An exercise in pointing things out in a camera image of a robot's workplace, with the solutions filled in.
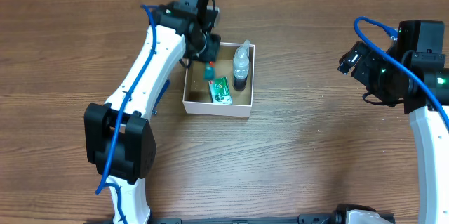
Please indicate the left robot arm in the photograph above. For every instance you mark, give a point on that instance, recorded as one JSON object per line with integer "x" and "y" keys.
{"x": 119, "y": 139}

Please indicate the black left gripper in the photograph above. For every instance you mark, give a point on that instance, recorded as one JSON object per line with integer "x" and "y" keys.
{"x": 210, "y": 47}

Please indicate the blue disposable razor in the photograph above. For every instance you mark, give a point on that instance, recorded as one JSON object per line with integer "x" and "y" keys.
{"x": 160, "y": 95}

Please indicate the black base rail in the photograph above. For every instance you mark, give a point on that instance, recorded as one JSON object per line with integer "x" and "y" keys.
{"x": 309, "y": 218}

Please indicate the red green toothpaste tube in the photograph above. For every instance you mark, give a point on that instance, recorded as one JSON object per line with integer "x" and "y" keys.
{"x": 209, "y": 73}

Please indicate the open cardboard box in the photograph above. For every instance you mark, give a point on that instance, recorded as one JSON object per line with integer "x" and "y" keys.
{"x": 196, "y": 95}

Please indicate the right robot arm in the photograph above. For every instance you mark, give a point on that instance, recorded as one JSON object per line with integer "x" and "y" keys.
{"x": 406, "y": 66}

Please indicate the clear bottle dark liquid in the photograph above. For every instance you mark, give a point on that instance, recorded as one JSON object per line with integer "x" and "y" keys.
{"x": 241, "y": 66}

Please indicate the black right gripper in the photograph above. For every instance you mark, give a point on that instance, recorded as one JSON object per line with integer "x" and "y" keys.
{"x": 367, "y": 57}

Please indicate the green soap packet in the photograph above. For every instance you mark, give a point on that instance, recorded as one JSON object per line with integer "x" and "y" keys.
{"x": 219, "y": 90}

